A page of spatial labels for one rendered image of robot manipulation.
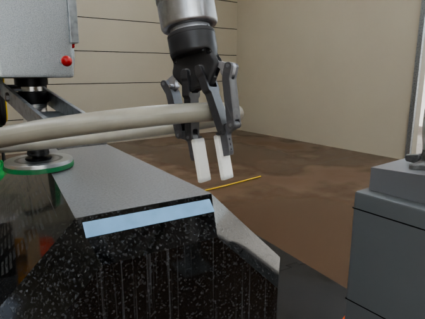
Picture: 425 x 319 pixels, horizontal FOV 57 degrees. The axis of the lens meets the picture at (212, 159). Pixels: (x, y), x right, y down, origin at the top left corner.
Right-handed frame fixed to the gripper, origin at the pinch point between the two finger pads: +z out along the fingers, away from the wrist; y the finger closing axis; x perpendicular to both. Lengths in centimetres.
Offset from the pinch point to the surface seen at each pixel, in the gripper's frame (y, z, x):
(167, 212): 29.3, 12.8, -22.8
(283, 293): 54, 85, -139
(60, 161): 76, -5, -32
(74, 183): 62, 2, -24
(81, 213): 41.9, 8.5, -7.7
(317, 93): 140, -49, -595
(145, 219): 31.9, 12.9, -17.6
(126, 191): 44, 7, -26
